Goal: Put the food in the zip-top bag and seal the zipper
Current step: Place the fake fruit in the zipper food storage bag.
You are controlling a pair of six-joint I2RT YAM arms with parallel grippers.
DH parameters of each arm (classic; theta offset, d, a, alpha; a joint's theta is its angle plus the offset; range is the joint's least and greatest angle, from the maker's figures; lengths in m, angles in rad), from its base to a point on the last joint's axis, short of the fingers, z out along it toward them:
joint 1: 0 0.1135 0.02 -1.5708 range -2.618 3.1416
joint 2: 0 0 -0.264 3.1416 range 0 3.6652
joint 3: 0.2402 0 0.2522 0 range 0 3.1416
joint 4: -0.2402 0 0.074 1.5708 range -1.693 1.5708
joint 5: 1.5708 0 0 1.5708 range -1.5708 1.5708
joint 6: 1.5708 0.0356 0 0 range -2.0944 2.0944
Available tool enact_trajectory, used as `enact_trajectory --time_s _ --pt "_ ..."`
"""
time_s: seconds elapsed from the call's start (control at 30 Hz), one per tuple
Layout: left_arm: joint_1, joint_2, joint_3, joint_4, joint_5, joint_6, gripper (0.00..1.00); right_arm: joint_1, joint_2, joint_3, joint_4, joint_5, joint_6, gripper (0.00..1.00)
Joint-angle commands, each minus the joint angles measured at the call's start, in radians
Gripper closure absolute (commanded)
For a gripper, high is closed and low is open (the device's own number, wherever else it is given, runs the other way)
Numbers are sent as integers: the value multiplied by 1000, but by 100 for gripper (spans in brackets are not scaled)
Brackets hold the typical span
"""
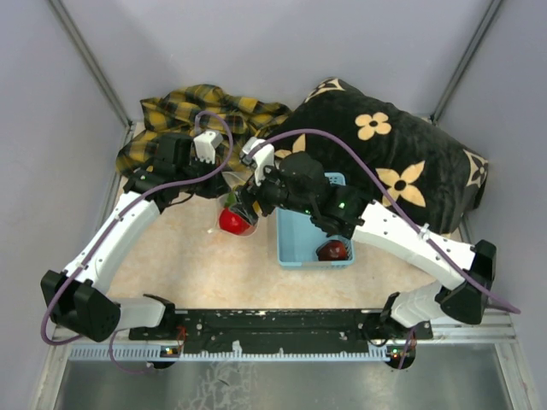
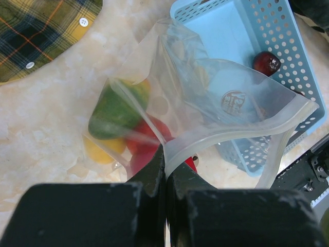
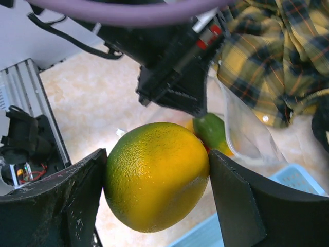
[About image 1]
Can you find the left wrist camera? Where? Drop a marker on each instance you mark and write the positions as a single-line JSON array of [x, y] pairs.
[[205, 145]]

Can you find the clear zip top bag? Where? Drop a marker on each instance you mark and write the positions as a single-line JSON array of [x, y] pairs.
[[233, 180]]

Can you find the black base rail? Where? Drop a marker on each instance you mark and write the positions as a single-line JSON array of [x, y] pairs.
[[300, 331]]

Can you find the yellow plaid shirt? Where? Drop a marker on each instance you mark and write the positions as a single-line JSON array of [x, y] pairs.
[[246, 117]]

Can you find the light blue plastic basket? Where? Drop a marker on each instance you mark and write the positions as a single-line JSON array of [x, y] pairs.
[[297, 242]]

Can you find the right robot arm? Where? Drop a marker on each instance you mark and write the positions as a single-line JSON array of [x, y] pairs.
[[463, 272]]

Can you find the green orange mango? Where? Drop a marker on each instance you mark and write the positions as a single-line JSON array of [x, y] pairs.
[[231, 198]]

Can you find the large dark red fruit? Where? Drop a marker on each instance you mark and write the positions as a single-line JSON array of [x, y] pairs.
[[332, 250]]

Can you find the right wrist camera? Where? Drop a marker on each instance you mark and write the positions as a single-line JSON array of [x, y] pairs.
[[257, 154]]

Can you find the red apple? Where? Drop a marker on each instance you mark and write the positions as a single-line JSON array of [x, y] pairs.
[[233, 223]]

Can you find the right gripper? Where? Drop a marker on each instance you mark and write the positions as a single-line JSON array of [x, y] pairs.
[[270, 172]]

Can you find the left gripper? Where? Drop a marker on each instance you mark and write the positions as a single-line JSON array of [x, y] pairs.
[[217, 184]]

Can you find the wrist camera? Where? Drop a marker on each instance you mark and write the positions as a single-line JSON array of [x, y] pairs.
[[205, 145], [257, 154]]

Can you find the black floral pillow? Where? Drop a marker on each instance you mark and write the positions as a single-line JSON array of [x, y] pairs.
[[399, 159]]

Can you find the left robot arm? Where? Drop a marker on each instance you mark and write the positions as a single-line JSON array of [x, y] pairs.
[[76, 297]]

